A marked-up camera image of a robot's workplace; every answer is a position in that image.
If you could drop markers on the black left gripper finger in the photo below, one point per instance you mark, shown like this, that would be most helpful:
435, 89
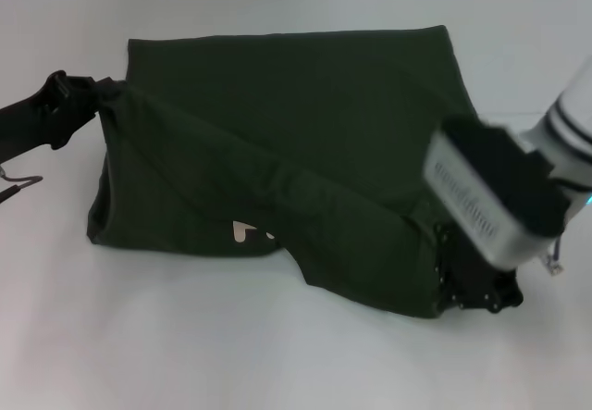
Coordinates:
69, 87
71, 125

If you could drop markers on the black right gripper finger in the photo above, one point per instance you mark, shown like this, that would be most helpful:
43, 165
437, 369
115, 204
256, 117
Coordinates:
506, 294
441, 262

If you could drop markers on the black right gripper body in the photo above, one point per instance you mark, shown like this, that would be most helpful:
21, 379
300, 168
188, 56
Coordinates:
476, 271

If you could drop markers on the dark green shirt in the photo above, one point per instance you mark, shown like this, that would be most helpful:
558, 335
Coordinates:
277, 127

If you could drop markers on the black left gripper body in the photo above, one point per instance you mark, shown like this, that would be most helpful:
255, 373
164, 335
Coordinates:
23, 125

